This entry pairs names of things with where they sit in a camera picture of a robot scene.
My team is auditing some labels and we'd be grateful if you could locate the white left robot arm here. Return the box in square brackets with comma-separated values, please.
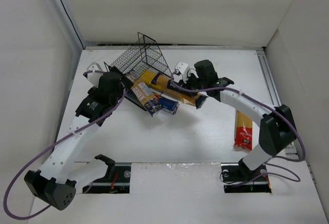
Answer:
[24, 70, 133, 211]

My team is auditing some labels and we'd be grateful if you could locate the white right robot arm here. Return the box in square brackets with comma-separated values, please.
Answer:
[175, 60, 297, 173]

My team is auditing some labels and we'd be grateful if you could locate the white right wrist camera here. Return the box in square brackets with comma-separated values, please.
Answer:
[175, 62, 190, 83]

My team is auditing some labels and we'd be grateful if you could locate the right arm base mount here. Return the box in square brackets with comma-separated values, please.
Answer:
[220, 162, 271, 194]

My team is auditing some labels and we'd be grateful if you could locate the blue Barilla spaghetti box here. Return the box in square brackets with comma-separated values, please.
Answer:
[157, 96, 179, 115]

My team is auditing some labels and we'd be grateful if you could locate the aluminium rail on right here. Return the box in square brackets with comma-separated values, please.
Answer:
[256, 48, 299, 160]

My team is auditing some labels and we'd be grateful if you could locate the blue star spaghetti bag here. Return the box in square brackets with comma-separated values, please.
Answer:
[130, 81, 166, 118]

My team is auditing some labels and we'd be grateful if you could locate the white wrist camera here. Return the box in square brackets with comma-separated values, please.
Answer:
[83, 62, 104, 87]
[175, 62, 190, 83]

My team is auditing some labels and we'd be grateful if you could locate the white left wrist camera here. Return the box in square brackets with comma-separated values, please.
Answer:
[83, 62, 104, 87]

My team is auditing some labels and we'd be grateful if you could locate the red spaghetti bag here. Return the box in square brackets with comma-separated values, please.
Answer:
[234, 110, 253, 151]

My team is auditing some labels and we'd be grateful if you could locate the black wire shelf rack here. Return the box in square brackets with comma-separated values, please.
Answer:
[103, 31, 172, 111]

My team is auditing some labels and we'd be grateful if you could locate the yellow spaghetti bag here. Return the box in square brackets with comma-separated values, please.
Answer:
[140, 70, 196, 107]

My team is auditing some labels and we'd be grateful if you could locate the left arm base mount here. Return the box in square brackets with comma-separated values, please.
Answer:
[82, 155, 132, 194]

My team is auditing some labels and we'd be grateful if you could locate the dark blue Lasicilia spaghetti bag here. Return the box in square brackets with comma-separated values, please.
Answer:
[148, 72, 207, 109]

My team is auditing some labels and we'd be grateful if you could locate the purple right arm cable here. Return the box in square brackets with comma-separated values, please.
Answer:
[169, 72, 307, 186]

